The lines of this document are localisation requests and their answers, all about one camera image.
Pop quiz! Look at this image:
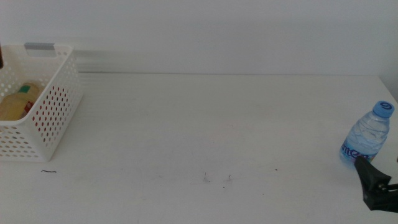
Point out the red cola can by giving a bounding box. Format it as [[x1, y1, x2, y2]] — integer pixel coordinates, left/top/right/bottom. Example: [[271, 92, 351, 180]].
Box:
[[30, 86, 68, 147]]

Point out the white perforated plastic basket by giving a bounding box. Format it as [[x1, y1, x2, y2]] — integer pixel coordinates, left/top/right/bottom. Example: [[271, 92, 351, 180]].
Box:
[[0, 43, 83, 162]]

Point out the yellow tea bottle white cap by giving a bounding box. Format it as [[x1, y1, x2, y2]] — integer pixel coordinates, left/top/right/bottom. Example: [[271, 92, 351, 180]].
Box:
[[0, 82, 41, 122]]

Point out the clear water bottle blue cap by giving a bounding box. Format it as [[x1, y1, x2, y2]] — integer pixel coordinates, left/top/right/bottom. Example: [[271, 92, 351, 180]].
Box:
[[338, 100, 395, 166]]

